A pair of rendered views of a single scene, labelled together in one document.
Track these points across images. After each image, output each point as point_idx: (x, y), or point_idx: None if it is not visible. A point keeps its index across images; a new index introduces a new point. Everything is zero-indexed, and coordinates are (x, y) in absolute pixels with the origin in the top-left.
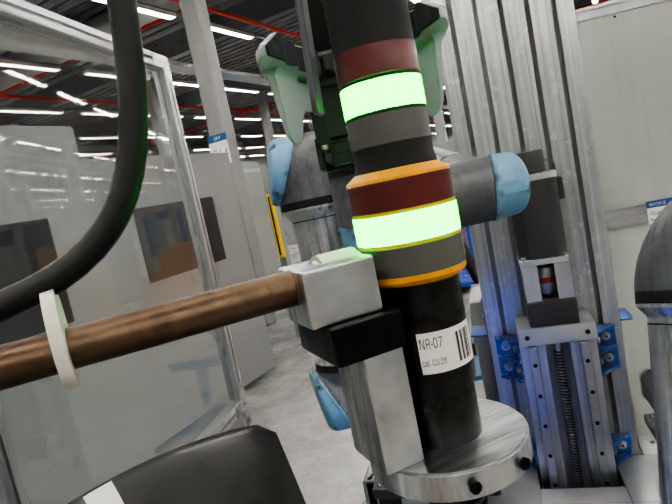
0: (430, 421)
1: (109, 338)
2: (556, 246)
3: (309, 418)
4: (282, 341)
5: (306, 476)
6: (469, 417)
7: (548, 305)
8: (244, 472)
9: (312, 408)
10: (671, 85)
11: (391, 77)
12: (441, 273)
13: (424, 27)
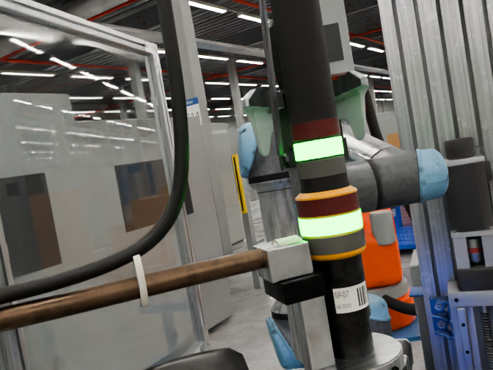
0: (340, 342)
1: (165, 281)
2: (483, 221)
3: (263, 365)
4: (240, 291)
5: None
6: (364, 341)
7: (475, 272)
8: None
9: (266, 355)
10: None
11: (322, 140)
12: (348, 253)
13: (352, 88)
